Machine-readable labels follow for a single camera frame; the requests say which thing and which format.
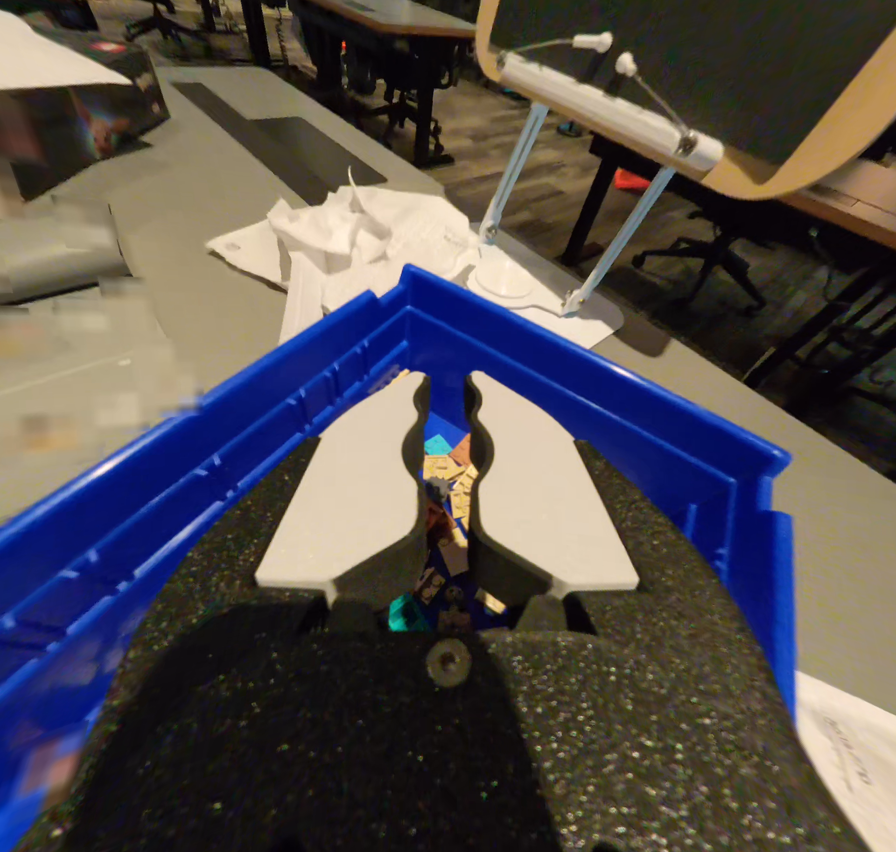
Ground long grey background desk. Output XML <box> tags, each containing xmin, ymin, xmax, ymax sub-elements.
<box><xmin>203</xmin><ymin>0</ymin><xmax>477</xmax><ymax>167</ymax></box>

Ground pile of toy bricks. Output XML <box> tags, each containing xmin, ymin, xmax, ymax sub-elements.
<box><xmin>364</xmin><ymin>369</ymin><xmax>508</xmax><ymax>634</ymax></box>

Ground open instruction booklet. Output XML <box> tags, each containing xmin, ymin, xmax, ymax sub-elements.
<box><xmin>0</xmin><ymin>201</ymin><xmax>130</xmax><ymax>303</ymax></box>

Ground crumpled white paper bags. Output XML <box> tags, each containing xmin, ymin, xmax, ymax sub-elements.
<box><xmin>205</xmin><ymin>166</ymin><xmax>484</xmax><ymax>345</ymax></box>

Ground blue plastic bin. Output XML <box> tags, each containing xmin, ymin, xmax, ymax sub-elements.
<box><xmin>0</xmin><ymin>264</ymin><xmax>799</xmax><ymax>852</ymax></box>

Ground tan wooden table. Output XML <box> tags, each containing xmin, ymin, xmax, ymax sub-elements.
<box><xmin>784</xmin><ymin>159</ymin><xmax>896</xmax><ymax>251</ymax></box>

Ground white desk lamp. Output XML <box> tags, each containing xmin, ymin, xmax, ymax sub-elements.
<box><xmin>465</xmin><ymin>30</ymin><xmax>724</xmax><ymax>350</ymax></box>

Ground dark toy set box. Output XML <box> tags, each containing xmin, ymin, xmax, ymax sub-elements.
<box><xmin>0</xmin><ymin>26</ymin><xmax>171</xmax><ymax>202</ymax></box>

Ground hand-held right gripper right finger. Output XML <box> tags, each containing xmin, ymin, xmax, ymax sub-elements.
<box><xmin>464</xmin><ymin>372</ymin><xmax>641</xmax><ymax>595</ymax></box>

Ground printed white paper sheet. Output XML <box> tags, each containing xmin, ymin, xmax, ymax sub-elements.
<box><xmin>794</xmin><ymin>670</ymin><xmax>896</xmax><ymax>852</ymax></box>

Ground black desk cable flap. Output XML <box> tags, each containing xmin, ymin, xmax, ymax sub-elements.
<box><xmin>171</xmin><ymin>82</ymin><xmax>388</xmax><ymax>206</ymax></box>

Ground dark panel with wooden edge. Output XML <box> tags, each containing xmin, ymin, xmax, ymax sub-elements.
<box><xmin>475</xmin><ymin>0</ymin><xmax>896</xmax><ymax>202</ymax></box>

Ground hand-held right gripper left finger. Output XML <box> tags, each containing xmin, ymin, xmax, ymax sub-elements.
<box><xmin>254</xmin><ymin>372</ymin><xmax>431</xmax><ymax>604</ymax></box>

